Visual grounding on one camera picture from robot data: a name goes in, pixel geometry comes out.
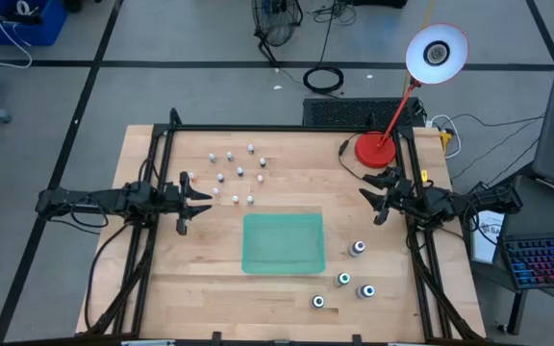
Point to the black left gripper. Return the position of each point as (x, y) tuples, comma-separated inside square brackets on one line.
[(184, 202)]

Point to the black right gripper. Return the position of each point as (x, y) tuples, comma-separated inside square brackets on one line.
[(402, 199)]

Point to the small dark food coloring bottle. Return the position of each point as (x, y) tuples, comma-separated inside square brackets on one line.
[(262, 162), (220, 178), (230, 155), (212, 157), (240, 171), (250, 149)]

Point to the large purple food coloring bottle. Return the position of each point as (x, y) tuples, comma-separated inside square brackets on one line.
[(358, 248)]

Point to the large green food coloring bottle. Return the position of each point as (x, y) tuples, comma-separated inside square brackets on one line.
[(343, 279)]

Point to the large blue food coloring bottle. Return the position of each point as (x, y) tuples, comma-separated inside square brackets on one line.
[(366, 291)]

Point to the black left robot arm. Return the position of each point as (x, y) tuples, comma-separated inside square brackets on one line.
[(89, 198)]

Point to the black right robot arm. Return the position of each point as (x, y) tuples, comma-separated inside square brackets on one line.
[(493, 199)]

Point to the large black food coloring bottle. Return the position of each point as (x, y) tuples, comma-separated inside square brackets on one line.
[(318, 302)]

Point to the red desk lamp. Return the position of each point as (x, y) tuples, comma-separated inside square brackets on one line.
[(375, 150)]

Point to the yellow tag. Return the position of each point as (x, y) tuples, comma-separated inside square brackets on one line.
[(424, 176)]

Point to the yellow power plug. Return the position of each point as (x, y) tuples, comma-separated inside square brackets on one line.
[(445, 139)]

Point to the black mesh computer case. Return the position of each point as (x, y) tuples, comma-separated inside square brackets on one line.
[(349, 113)]

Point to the teal translucent plastic bin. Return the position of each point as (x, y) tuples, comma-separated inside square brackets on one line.
[(282, 245)]

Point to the white paper sheet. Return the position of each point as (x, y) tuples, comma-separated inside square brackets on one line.
[(486, 240)]

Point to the dark computer desk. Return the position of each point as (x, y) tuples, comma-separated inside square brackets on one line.
[(546, 216)]

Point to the backlit computer keyboard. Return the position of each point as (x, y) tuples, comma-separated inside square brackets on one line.
[(546, 262)]

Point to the black floor fan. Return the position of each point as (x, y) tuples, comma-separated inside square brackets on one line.
[(277, 19)]

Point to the blue plastic tote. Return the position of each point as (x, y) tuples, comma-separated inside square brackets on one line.
[(41, 29)]

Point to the black aluminium table frame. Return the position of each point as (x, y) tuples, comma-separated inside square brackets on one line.
[(282, 128)]

